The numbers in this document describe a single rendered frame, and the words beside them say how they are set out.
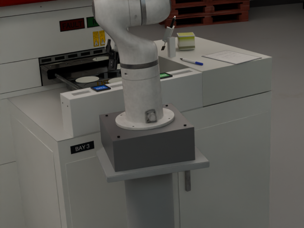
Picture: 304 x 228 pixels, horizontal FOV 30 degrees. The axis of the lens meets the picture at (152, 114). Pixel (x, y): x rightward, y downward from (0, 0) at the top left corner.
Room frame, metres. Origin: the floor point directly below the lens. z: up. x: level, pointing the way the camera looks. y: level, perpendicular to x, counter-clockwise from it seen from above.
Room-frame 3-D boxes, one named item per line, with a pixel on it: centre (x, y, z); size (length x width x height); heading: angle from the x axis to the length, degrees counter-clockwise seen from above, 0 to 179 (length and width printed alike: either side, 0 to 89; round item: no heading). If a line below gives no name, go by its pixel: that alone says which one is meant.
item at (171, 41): (2.41, -0.09, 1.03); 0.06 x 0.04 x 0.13; 28
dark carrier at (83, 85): (2.39, 0.18, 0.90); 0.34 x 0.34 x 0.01; 28
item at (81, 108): (2.03, 0.06, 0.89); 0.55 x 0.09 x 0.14; 118
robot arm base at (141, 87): (1.71, 0.03, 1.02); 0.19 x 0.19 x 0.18
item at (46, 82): (2.56, 0.29, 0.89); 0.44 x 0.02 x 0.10; 118
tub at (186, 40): (2.53, -0.17, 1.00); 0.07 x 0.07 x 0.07; 2
